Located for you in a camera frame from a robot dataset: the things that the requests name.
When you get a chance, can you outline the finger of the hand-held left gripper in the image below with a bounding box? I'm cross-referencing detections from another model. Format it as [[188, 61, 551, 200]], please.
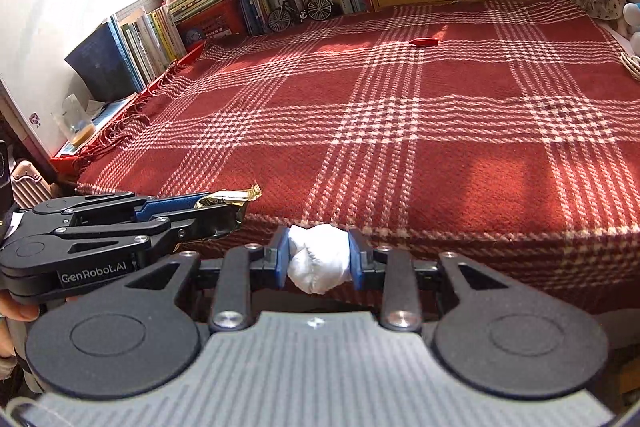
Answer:
[[32, 192, 211, 228], [52, 212, 199, 258]]

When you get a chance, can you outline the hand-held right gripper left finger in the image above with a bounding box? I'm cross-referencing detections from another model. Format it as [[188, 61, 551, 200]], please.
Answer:
[[125, 226, 292, 333]]

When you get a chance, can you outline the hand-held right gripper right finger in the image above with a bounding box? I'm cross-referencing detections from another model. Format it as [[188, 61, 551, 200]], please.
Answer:
[[347, 228, 508, 332]]

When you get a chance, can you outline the white tissue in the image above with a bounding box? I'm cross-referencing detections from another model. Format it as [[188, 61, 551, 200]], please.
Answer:
[[287, 223, 351, 295]]

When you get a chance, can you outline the gold foil wrapper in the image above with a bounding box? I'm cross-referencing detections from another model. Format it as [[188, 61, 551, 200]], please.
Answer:
[[187, 183, 263, 242]]

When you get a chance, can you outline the person's left hand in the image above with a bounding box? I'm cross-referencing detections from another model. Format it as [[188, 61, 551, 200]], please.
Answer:
[[0, 291, 42, 358]]

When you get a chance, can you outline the pink ribbed suitcase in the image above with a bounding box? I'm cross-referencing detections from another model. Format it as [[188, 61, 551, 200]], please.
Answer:
[[10, 159, 58, 210]]

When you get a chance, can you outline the clear plastic cup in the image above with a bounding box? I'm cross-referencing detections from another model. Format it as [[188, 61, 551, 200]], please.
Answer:
[[51, 93, 97, 148]]

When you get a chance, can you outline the red plaid blanket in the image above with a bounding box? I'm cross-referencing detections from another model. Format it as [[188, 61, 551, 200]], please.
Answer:
[[75, 0, 640, 313]]

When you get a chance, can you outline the large dark blue book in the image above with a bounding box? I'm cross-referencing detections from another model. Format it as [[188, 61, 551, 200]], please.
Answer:
[[64, 22, 146, 102]]

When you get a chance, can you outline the red printed box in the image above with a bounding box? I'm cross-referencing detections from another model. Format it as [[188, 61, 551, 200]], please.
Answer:
[[175, 0, 246, 48]]

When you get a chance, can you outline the black model bicycle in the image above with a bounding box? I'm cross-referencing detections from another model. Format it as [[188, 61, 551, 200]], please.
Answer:
[[267, 0, 333, 32]]

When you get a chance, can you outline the woven basket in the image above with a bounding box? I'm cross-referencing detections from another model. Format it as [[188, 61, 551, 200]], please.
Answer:
[[620, 52, 640, 82]]

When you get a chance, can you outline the blue plush toy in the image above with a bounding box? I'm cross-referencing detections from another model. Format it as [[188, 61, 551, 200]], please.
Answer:
[[622, 2, 640, 42]]

